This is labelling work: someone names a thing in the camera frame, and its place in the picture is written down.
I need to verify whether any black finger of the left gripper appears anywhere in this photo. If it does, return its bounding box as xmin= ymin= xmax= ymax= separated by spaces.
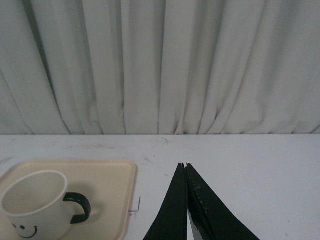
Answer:
xmin=144 ymin=163 xmax=188 ymax=240
xmin=185 ymin=163 xmax=258 ymax=240

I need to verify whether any cream mug with black handle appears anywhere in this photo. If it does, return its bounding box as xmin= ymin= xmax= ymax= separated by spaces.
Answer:
xmin=0 ymin=170 xmax=92 ymax=240

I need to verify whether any beige rectangular plastic tray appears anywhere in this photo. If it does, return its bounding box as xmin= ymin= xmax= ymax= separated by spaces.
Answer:
xmin=0 ymin=159 xmax=136 ymax=240

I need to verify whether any white pleated curtain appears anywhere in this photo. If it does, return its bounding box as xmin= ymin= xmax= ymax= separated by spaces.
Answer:
xmin=0 ymin=0 xmax=320 ymax=135

